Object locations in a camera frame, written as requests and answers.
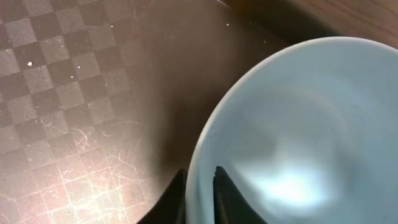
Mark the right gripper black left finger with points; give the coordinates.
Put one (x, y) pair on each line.
(170, 208)

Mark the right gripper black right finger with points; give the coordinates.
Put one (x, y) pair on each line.
(230, 207)

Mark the light blue bowl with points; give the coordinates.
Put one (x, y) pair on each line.
(308, 135)

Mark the brown serving tray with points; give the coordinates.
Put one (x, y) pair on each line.
(102, 101)

